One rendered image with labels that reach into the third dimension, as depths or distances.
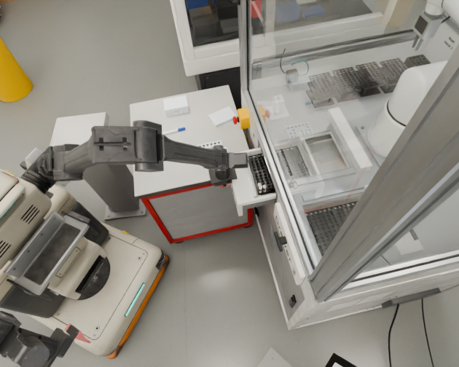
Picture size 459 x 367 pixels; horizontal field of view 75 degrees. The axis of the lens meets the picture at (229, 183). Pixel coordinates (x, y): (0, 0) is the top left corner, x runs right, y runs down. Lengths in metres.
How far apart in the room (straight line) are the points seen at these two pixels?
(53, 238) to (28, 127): 2.24
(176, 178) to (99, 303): 0.83
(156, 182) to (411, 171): 1.20
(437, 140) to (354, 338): 1.74
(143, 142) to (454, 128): 0.53
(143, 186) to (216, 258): 0.82
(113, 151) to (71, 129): 1.22
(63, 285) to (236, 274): 1.05
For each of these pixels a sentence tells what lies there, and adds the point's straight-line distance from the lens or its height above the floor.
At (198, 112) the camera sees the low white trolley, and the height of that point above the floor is 0.76.
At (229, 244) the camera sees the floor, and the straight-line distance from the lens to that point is 2.08.
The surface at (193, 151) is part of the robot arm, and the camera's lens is 0.82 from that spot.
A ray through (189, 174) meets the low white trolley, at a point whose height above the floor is 0.76.
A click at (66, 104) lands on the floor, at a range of 3.35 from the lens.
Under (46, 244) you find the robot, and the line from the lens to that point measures 1.17.
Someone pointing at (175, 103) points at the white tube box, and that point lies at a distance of 1.71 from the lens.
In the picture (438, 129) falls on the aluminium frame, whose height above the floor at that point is 1.70.
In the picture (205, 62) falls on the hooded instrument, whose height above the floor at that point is 0.88.
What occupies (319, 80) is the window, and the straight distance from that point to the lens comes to 0.66.
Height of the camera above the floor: 1.95
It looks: 58 degrees down
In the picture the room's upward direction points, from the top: 7 degrees counter-clockwise
